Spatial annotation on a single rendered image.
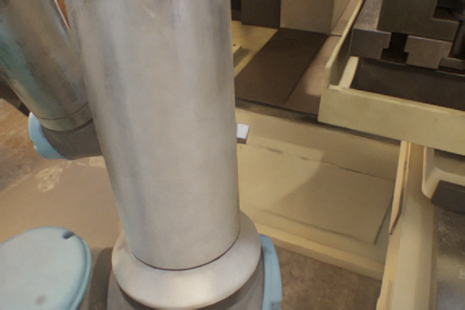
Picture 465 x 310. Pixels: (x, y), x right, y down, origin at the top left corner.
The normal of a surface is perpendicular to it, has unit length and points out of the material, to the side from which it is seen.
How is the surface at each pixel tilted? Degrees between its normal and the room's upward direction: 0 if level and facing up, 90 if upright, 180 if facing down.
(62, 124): 111
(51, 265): 8
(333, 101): 90
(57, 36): 99
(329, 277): 0
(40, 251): 8
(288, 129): 90
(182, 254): 80
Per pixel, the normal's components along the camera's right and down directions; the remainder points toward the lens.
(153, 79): 0.18, 0.50
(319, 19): -0.41, 0.61
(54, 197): -0.03, -0.76
